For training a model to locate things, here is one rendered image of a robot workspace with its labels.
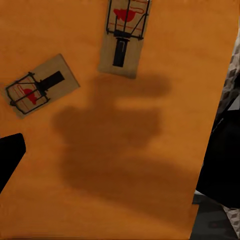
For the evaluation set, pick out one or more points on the mousetrap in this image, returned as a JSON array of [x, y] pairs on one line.
[[40, 87], [123, 36]]

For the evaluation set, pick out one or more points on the door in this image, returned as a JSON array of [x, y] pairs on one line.
[[211, 222]]

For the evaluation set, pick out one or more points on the cabinet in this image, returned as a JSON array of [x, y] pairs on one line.
[[118, 158]]

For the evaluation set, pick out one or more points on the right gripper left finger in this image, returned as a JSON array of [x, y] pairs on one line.
[[12, 149]]

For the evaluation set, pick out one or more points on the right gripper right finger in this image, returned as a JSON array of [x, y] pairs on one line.
[[232, 149]]

